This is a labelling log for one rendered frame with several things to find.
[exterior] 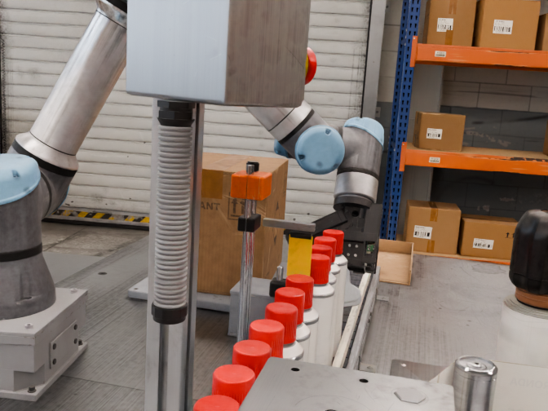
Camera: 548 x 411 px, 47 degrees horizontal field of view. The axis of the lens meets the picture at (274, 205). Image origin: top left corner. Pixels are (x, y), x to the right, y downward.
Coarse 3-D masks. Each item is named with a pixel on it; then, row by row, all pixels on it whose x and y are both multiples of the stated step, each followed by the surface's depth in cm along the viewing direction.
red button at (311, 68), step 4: (308, 48) 62; (308, 52) 61; (312, 52) 61; (308, 56) 61; (312, 56) 61; (308, 60) 61; (312, 60) 61; (308, 64) 61; (312, 64) 61; (308, 68) 61; (312, 68) 61; (308, 72) 61; (312, 72) 61; (308, 76) 61; (312, 76) 62; (308, 80) 62
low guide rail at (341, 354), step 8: (368, 280) 135; (360, 288) 126; (360, 304) 120; (352, 312) 112; (352, 320) 108; (352, 328) 106; (344, 336) 101; (344, 344) 98; (344, 352) 96; (336, 360) 92
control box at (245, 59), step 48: (144, 0) 61; (192, 0) 55; (240, 0) 52; (288, 0) 55; (144, 48) 62; (192, 48) 56; (240, 48) 53; (288, 48) 57; (144, 96) 63; (192, 96) 56; (240, 96) 54; (288, 96) 58
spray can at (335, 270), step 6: (318, 240) 93; (324, 240) 93; (330, 240) 93; (330, 246) 92; (336, 264) 94; (336, 270) 93; (336, 276) 93; (336, 282) 93; (336, 288) 94; (336, 294) 94; (336, 300) 94; (336, 306) 95; (336, 312) 95; (330, 348) 95; (330, 354) 96; (330, 360) 96
